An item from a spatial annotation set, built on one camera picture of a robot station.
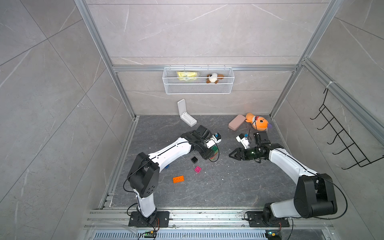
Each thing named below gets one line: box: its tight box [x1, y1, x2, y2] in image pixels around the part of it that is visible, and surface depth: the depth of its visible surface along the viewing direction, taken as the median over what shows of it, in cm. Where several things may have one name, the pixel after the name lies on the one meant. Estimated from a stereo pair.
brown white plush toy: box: [206, 72, 225, 84], surface depth 89 cm
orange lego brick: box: [172, 175, 185, 184], surface depth 88 cm
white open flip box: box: [177, 98, 198, 128], surface depth 117 cm
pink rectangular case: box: [228, 114, 246, 131], surface depth 117 cm
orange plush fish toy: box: [245, 112, 272, 131], surface depth 108 cm
